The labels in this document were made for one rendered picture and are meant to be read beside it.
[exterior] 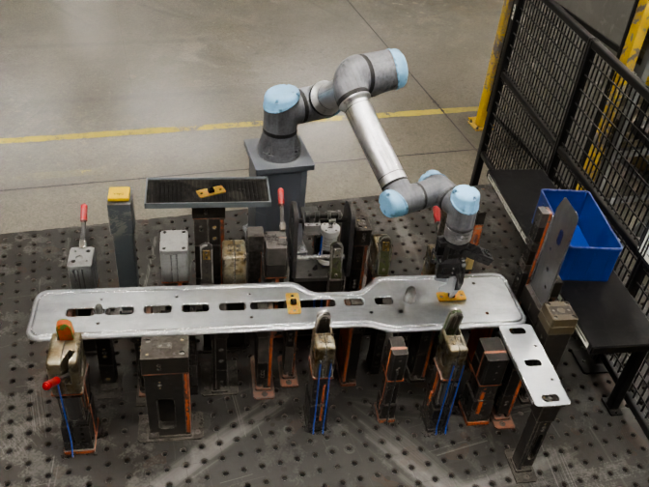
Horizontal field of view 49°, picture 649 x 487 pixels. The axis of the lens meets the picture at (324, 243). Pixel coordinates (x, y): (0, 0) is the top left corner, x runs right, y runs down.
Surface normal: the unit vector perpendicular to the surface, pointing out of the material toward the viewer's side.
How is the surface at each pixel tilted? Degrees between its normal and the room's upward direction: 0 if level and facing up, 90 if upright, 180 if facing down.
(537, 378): 0
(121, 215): 90
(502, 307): 0
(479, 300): 0
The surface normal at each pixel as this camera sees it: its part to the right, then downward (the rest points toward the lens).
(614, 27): -0.96, 0.14
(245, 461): 0.08, -0.78
